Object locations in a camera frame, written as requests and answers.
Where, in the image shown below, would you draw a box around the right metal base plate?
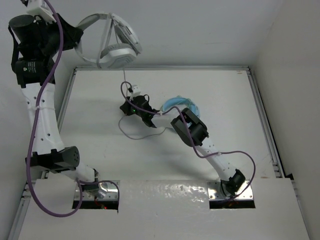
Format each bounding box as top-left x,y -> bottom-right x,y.
207,180 -> 254,201

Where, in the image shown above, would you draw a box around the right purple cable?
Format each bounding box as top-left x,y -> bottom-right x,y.
120,81 -> 257,201

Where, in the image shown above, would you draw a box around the metal base plate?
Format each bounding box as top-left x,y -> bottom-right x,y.
207,180 -> 254,201
81,180 -> 120,201

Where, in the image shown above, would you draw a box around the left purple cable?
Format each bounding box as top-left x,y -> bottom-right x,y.
26,0 -> 120,217

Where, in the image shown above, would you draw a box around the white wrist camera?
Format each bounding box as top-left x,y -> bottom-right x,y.
128,85 -> 141,99
21,0 -> 56,23

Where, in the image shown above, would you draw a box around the aluminium table frame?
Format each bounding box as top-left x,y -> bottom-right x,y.
19,66 -> 308,240

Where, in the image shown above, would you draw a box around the purple cable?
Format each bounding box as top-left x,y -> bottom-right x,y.
120,81 -> 257,201
26,0 -> 120,217

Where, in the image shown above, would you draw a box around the grey headphone cable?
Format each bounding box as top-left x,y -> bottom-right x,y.
96,17 -> 167,140

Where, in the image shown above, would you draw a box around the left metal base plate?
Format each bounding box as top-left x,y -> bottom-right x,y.
81,180 -> 120,201

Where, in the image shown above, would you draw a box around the light blue headphones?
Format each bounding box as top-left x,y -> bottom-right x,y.
160,95 -> 201,118

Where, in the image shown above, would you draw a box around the grey white headphones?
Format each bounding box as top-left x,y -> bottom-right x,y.
74,13 -> 143,69

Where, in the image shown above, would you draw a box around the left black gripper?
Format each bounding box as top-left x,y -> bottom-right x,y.
35,13 -> 80,58

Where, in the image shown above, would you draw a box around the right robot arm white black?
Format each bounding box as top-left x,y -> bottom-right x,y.
119,95 -> 246,197

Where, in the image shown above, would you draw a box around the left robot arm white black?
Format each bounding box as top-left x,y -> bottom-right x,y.
8,14 -> 96,183

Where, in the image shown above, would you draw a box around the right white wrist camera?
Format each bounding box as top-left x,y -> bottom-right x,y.
128,85 -> 141,99

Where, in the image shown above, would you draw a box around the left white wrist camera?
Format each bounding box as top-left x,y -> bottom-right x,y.
21,0 -> 56,23

